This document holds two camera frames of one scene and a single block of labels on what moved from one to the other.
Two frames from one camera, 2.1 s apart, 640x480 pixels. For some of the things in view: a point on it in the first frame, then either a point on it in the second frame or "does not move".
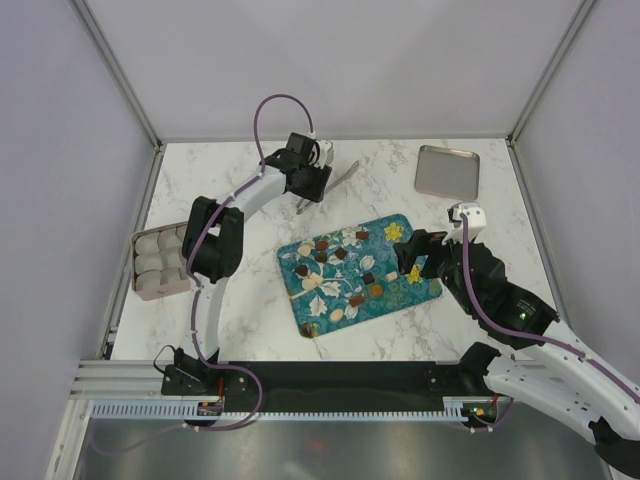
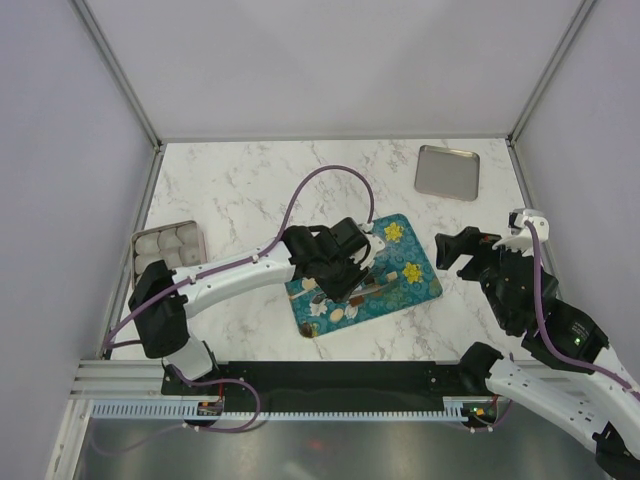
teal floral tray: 349,274 does not move
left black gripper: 316,192 -> 338,293
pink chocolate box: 157,265 does not move
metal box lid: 448,173 does not move
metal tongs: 338,180 -> 322,296
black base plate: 323,385 does not move
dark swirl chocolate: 307,330 does not move
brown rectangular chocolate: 356,301 does not move
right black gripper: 407,251 -> 448,247
